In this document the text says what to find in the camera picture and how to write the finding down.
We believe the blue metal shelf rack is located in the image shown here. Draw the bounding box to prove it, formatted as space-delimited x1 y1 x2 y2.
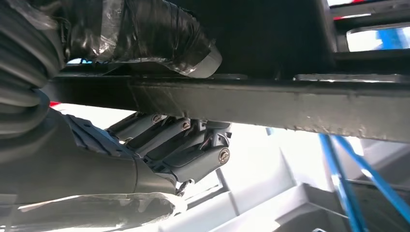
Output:
319 133 410 232

